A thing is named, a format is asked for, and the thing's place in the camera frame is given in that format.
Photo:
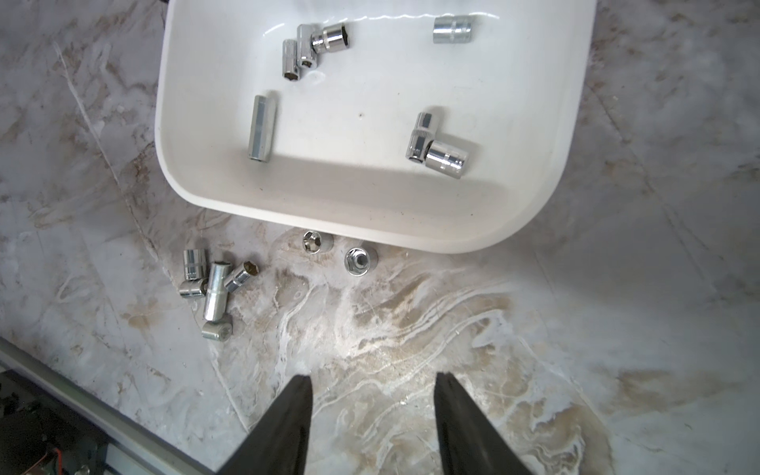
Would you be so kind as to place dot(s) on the angled hex cluster socket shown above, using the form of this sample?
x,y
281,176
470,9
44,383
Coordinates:
x,y
240,275

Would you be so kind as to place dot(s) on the chrome socket cluster lower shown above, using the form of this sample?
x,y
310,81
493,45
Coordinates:
x,y
218,331

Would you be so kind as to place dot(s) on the lone chrome socket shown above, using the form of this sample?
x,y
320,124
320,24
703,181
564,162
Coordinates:
x,y
452,29

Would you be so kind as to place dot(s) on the long chrome socket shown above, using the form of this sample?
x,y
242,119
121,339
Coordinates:
x,y
217,293
262,128

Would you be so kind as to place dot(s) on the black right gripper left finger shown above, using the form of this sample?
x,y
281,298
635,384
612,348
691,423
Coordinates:
x,y
278,444

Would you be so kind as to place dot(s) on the white plastic storage box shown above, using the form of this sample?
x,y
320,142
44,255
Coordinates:
x,y
509,97

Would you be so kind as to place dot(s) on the chrome socket by finger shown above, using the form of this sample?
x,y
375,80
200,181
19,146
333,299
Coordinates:
x,y
446,159

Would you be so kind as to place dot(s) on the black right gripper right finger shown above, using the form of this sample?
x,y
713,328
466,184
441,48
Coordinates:
x,y
468,442

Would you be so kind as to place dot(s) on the small chrome socket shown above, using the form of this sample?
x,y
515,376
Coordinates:
x,y
307,57

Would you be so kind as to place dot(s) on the long chrome socket in cluster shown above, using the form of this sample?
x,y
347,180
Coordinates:
x,y
217,293

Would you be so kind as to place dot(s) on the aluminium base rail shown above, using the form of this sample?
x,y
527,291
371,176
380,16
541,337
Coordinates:
x,y
155,455

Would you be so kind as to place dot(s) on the chrome socket joined pair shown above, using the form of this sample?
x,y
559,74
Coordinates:
x,y
422,136

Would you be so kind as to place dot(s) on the small angled cluster socket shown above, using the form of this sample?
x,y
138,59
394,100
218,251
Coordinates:
x,y
330,39

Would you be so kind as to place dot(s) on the short chrome socket cluster left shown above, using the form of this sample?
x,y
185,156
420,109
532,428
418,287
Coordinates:
x,y
193,289

